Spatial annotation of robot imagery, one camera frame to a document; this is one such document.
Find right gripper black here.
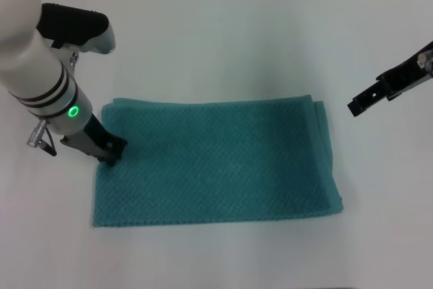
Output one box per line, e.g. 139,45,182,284
346,40,433,118

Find teal waffle-weave towel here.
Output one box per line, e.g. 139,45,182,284
91,94,345,228

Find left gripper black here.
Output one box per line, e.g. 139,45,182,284
60,114,128,168

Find grey and black left wrist camera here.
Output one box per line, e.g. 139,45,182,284
37,3,117,55

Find black cable with silver connector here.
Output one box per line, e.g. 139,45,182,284
27,119,58,156

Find silver left camera mount bracket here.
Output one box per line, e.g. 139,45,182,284
50,41,83,68

